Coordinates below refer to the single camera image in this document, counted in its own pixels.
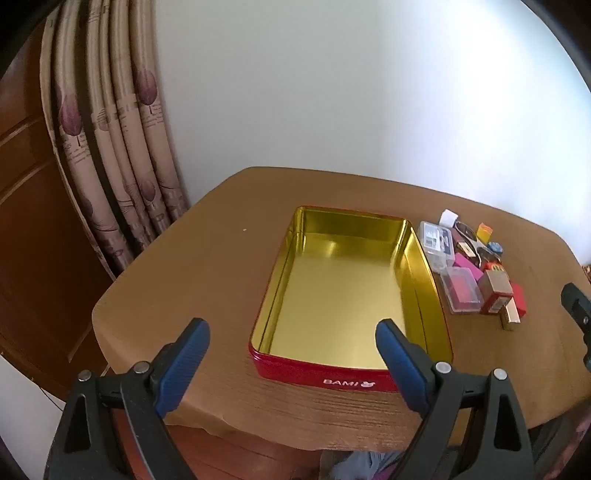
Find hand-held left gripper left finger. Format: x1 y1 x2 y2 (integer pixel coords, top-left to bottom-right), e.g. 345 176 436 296
44 318 213 480

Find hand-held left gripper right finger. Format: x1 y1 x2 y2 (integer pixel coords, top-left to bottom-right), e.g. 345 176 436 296
375 318 536 480

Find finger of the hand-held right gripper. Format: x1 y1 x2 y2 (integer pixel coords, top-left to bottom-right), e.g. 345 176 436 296
560 282 591 374

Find gold box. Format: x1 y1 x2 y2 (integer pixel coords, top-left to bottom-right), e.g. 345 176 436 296
501 295 522 332

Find brown box with red base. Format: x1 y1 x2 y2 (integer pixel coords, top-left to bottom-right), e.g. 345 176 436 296
477 269 515 315

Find clear case with pink contents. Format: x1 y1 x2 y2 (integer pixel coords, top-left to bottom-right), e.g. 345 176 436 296
438 267 485 316

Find red tin box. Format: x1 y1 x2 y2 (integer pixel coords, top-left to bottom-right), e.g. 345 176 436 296
248 205 454 393

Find pink box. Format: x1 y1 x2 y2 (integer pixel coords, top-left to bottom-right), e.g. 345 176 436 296
450 253 481 273

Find clear plastic case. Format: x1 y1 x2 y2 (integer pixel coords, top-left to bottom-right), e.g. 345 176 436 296
418 220 455 271

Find dark sunglasses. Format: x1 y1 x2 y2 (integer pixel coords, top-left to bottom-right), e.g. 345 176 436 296
454 220 502 271

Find brown tablecloth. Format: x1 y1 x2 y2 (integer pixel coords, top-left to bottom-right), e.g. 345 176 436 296
91 166 591 453

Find grey blue clothing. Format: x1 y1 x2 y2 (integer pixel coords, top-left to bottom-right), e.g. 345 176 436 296
318 450 407 480

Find brown wooden door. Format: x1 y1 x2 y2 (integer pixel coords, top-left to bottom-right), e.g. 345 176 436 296
0 28 116 402

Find beige patterned curtain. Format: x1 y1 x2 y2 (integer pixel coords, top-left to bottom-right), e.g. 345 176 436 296
39 0 191 280

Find thin black cable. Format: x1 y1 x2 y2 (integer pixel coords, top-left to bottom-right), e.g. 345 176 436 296
31 377 66 411

